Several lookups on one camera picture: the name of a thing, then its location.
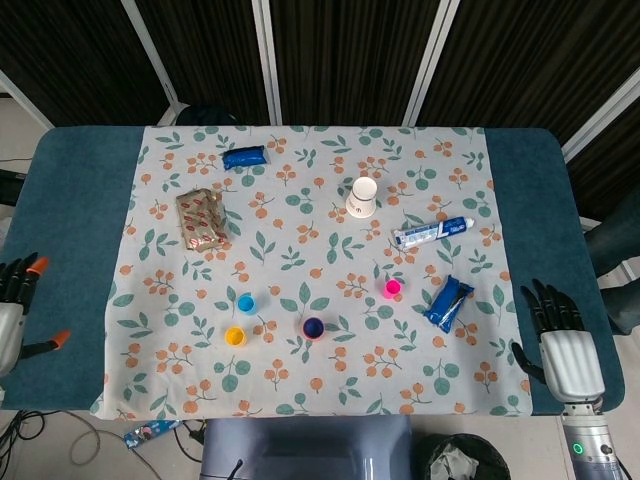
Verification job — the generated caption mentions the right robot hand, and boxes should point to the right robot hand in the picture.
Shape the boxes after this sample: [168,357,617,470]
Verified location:
[510,278,607,404]

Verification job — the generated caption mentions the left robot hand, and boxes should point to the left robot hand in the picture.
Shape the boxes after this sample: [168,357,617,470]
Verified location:
[0,253,72,379]

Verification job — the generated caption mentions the black lined trash bin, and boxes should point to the black lined trash bin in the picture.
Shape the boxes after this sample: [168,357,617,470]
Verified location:
[423,432,512,480]

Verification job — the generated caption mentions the blue black snack packet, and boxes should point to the blue black snack packet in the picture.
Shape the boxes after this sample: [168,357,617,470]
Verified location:
[423,274,475,333]

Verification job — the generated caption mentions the black box beside table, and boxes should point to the black box beside table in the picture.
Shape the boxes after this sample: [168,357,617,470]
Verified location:
[0,168,25,207]

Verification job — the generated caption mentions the blue patterned floor packet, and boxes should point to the blue patterned floor packet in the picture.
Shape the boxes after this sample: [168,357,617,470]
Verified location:
[123,418,182,450]

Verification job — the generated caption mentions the white blue toothpaste tube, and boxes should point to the white blue toothpaste tube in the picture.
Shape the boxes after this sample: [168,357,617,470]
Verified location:
[390,215,477,251]

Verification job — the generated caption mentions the gold red snack bag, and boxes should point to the gold red snack bag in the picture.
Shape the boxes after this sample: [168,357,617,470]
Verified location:
[174,187,234,252]

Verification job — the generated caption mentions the white paper cup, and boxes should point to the white paper cup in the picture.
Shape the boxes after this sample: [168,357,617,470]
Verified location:
[344,176,378,220]

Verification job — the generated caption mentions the grey-blue robot torso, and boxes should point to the grey-blue robot torso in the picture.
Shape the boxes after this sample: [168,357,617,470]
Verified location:
[199,414,415,480]

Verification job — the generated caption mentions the black bag behind table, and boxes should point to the black bag behind table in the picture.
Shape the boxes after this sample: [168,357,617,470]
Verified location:
[175,103,240,127]

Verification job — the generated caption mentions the floral print tablecloth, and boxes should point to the floral print tablecloth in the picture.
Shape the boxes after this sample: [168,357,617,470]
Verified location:
[89,124,532,419]

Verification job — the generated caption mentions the plain blue snack packet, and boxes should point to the plain blue snack packet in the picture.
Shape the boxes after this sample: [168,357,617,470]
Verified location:
[221,144,271,171]

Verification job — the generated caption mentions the white screen frame post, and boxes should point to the white screen frame post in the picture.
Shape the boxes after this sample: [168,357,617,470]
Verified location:
[559,64,640,164]
[402,0,461,126]
[0,69,57,131]
[251,0,284,126]
[119,0,189,126]

